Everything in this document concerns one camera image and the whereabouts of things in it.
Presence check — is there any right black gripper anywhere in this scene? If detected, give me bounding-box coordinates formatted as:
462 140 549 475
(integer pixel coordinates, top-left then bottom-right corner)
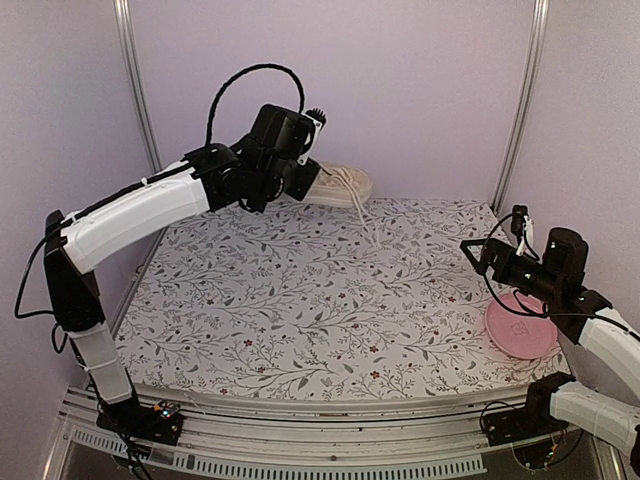
461 238 563 304

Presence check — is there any cream white sneaker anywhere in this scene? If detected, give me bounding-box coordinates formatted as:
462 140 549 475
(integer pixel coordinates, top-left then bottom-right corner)
303 162 381 248

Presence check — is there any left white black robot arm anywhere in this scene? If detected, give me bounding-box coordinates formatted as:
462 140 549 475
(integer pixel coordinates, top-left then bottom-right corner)
44 104 327 434

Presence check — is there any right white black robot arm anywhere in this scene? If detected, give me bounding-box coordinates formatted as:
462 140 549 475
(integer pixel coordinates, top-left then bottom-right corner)
460 227 639 470

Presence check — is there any pink round plate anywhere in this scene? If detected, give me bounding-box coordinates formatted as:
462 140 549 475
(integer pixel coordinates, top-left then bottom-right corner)
485 300 558 360

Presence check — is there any floral patterned table mat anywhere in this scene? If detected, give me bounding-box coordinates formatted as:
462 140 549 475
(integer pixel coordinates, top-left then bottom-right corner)
116 199 567 401

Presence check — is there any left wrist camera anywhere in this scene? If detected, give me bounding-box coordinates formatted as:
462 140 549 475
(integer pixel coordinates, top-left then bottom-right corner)
297 108 327 166

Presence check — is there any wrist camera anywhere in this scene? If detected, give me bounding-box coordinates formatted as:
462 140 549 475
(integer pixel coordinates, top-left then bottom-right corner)
297 108 327 166
511 205 534 256

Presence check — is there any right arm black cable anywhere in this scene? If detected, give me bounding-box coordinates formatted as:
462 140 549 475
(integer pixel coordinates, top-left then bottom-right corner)
485 212 521 271

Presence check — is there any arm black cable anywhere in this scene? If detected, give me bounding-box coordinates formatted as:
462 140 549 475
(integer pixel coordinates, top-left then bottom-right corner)
485 212 521 271
204 62 306 147

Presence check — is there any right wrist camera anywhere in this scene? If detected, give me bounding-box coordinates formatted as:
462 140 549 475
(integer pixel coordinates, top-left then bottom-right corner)
511 205 534 256

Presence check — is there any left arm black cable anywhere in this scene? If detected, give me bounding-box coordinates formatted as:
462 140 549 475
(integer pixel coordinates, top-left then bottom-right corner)
204 62 306 147

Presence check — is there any right aluminium frame post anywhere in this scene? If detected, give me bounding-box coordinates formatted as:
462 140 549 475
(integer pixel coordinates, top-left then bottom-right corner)
490 0 550 213

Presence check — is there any aluminium frame post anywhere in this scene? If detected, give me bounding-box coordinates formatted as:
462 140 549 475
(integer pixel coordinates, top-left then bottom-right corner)
490 0 550 213
113 0 162 173

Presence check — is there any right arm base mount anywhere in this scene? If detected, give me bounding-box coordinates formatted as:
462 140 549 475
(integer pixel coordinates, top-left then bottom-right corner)
479 401 569 447

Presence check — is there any aluminium front rail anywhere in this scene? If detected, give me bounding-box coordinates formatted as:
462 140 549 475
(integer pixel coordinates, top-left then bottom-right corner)
42 384 626 480

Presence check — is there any left aluminium frame post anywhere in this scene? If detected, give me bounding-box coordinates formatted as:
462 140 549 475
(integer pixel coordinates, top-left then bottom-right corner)
113 0 162 173

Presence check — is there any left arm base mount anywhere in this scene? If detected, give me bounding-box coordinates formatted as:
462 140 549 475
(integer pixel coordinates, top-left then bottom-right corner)
96 398 185 446

